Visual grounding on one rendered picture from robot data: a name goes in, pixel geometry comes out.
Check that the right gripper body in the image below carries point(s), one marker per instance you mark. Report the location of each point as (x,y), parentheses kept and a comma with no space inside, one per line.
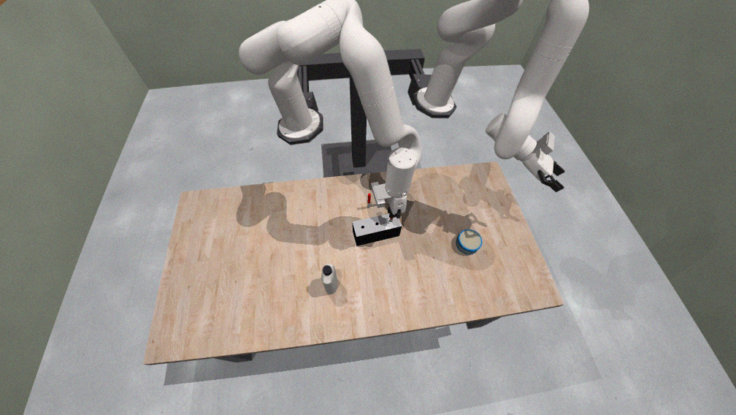
(396,203)

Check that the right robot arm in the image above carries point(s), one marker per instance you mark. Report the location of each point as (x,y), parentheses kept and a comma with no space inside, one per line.
(306,37)

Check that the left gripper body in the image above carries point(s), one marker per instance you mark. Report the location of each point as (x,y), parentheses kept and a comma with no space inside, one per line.
(538,161)

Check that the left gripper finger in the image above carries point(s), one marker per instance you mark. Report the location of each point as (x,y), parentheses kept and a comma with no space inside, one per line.
(554,184)
(557,170)

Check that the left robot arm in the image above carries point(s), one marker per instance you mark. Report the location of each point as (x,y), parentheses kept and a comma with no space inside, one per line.
(565,20)

